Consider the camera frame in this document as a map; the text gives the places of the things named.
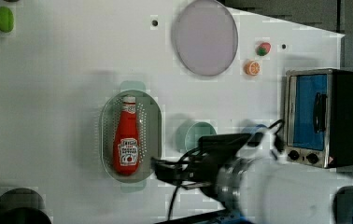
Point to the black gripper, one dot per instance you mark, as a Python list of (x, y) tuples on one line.
[(214, 152)]

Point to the red ketchup bottle plush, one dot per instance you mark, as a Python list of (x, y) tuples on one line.
[(126, 142)]

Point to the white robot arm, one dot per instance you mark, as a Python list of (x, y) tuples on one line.
[(247, 173)]

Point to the green mug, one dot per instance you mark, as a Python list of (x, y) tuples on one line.
[(189, 133)]

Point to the orange slice toy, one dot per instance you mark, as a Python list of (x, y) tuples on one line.
[(252, 68)]

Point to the round lilac plate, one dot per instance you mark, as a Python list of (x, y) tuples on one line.
[(206, 37)]

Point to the black round object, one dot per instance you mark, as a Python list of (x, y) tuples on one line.
[(23, 206)]

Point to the strawberry toy near plate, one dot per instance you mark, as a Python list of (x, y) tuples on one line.
[(263, 48)]

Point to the silver black toaster oven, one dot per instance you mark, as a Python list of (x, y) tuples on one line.
[(318, 114)]

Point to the green round toy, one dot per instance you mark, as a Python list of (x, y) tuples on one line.
[(6, 20)]

